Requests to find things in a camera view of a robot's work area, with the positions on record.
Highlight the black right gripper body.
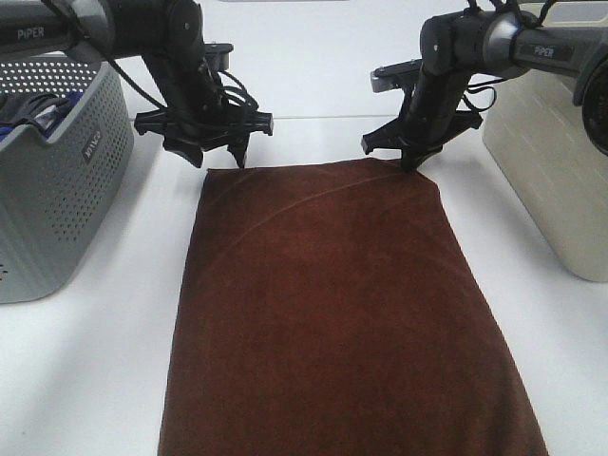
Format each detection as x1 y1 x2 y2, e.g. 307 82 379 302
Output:
361 67 481 154

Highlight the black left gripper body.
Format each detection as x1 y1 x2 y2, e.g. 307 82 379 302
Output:
135 56 274 153

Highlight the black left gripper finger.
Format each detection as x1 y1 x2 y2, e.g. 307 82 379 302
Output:
227 135 250 169
163 140 203 168

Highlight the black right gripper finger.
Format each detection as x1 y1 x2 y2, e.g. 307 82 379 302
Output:
401 142 443 172

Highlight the brown towel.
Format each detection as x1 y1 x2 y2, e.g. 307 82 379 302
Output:
158 159 546 455

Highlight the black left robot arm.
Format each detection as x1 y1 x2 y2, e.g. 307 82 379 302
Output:
1 0 274 167

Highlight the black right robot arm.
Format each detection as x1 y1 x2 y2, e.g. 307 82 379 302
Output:
361 1 607 171

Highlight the blue towel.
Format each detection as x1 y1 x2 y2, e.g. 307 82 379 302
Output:
0 92 81 139

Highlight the beige bin with grey rim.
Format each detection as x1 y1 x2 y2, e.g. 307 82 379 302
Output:
483 1 607 282

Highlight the grey perforated laundry basket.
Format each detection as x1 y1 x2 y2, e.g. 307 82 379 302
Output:
1 55 133 303

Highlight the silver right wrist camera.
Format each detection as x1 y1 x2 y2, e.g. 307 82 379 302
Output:
370 59 422 93

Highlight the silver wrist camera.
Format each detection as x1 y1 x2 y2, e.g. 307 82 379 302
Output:
370 59 422 93
205 43 234 72

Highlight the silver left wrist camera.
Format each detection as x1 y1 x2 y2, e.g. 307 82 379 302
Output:
205 43 234 72

